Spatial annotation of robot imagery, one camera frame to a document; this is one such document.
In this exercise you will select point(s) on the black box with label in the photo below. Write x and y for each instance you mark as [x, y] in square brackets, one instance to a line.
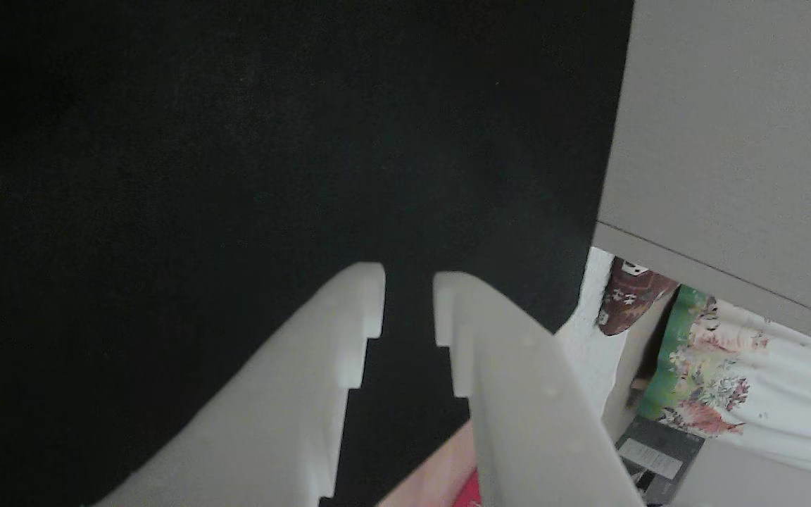
[659, 454]

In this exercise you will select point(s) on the black desk mat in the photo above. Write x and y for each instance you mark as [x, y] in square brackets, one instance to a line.
[166, 141]

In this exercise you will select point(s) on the brown patterned object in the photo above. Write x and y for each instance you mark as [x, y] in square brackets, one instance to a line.
[631, 299]

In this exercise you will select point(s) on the floral patterned cloth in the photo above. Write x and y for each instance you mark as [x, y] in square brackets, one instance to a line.
[743, 380]

